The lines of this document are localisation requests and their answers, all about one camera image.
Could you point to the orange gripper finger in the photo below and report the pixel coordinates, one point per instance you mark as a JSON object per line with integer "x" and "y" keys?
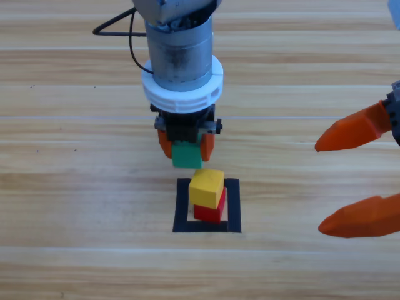
{"x": 353, "y": 131}
{"x": 362, "y": 218}
{"x": 165, "y": 143}
{"x": 207, "y": 147}

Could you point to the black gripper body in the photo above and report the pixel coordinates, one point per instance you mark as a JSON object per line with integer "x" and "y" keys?
{"x": 182, "y": 128}
{"x": 395, "y": 109}

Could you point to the black tape square outline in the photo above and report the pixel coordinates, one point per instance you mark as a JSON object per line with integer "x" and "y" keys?
{"x": 182, "y": 203}

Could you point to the white wrist mount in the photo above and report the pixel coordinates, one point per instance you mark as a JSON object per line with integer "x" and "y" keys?
{"x": 181, "y": 100}

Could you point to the red cube block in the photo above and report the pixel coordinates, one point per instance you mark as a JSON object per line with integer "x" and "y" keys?
{"x": 207, "y": 214}

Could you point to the yellow cube block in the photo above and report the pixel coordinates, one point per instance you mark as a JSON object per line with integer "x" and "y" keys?
{"x": 204, "y": 189}

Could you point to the green cube block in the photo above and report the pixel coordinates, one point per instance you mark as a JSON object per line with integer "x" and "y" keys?
{"x": 187, "y": 156}

